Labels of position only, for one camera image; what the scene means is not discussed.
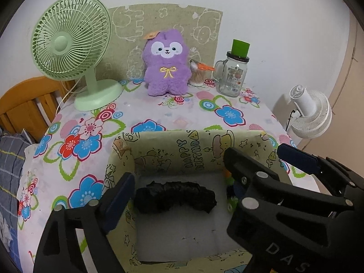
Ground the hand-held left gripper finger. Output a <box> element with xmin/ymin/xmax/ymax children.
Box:
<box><xmin>33</xmin><ymin>173</ymin><xmax>136</xmax><ymax>273</ymax></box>

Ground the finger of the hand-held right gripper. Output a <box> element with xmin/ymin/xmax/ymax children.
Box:
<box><xmin>224</xmin><ymin>147</ymin><xmax>354</xmax><ymax>215</ymax></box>
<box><xmin>277</xmin><ymin>144</ymin><xmax>364</xmax><ymax>204</ymax></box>

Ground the yellow cartoon printed storage box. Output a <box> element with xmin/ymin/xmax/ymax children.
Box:
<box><xmin>104</xmin><ymin>129</ymin><xmax>293</xmax><ymax>273</ymax></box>

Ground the black crinkled soft roll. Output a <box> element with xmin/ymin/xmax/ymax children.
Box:
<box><xmin>136</xmin><ymin>180</ymin><xmax>217</xmax><ymax>214</ymax></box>

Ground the green fuzzy toy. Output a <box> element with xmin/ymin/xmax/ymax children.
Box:
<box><xmin>226</xmin><ymin>171</ymin><xmax>239</xmax><ymax>214</ymax></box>

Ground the white standing fan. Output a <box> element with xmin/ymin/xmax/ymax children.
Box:
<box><xmin>287</xmin><ymin>85</ymin><xmax>333</xmax><ymax>139</ymax></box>

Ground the floral tablecloth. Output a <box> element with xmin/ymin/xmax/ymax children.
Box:
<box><xmin>16</xmin><ymin>78</ymin><xmax>323</xmax><ymax>273</ymax></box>

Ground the glass mug jar green lid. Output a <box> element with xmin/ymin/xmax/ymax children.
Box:
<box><xmin>213</xmin><ymin>39</ymin><xmax>251</xmax><ymax>98</ymax></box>

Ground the grey plaid pillow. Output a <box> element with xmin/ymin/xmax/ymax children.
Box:
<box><xmin>0</xmin><ymin>132</ymin><xmax>32</xmax><ymax>262</ymax></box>

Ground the white crumpled cloth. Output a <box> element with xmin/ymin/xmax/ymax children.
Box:
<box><xmin>0</xmin><ymin>222</ymin><xmax>12</xmax><ymax>251</ymax></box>

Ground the cotton swab jar orange lid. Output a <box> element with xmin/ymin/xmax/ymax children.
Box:
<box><xmin>189</xmin><ymin>58</ymin><xmax>215</xmax><ymax>87</ymax></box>

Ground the wooden bed headboard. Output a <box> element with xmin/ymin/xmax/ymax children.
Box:
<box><xmin>0</xmin><ymin>77</ymin><xmax>77</xmax><ymax>143</ymax></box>

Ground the purple plush toy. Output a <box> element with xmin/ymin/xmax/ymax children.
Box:
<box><xmin>142</xmin><ymin>28</ymin><xmax>192</xmax><ymax>96</ymax></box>

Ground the green desk fan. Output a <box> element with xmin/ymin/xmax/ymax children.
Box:
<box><xmin>31</xmin><ymin>0</ymin><xmax>123</xmax><ymax>111</ymax></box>

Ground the green cartoon-print board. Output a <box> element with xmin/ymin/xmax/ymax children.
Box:
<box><xmin>98</xmin><ymin>4</ymin><xmax>224</xmax><ymax>81</ymax></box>

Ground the black fan cable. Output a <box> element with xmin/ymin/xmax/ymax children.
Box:
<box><xmin>284</xmin><ymin>109</ymin><xmax>295</xmax><ymax>132</ymax></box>

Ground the white fan cable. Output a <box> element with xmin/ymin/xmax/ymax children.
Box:
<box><xmin>56</xmin><ymin>79</ymin><xmax>83</xmax><ymax>115</ymax></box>

